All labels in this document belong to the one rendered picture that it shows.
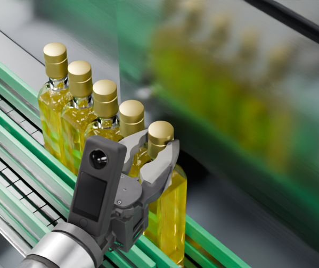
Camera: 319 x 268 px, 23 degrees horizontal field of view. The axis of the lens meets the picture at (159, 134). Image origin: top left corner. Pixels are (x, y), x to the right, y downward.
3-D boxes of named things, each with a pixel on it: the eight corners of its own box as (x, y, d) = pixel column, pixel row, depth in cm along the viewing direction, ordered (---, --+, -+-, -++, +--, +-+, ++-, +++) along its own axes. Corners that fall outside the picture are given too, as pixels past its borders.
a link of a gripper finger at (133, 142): (133, 148, 109) (104, 194, 103) (132, 117, 105) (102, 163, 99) (153, 154, 108) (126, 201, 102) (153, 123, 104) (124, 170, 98)
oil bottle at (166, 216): (186, 257, 122) (189, 165, 107) (160, 278, 119) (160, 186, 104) (161, 236, 125) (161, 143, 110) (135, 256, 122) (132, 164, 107)
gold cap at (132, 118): (150, 131, 108) (149, 108, 105) (131, 143, 106) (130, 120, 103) (133, 118, 110) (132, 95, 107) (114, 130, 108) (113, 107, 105)
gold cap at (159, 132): (156, 139, 107) (156, 116, 104) (178, 149, 105) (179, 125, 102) (142, 155, 105) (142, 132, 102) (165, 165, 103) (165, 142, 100)
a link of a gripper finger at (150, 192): (152, 162, 101) (107, 201, 96) (152, 153, 100) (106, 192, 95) (180, 179, 99) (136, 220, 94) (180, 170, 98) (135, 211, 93)
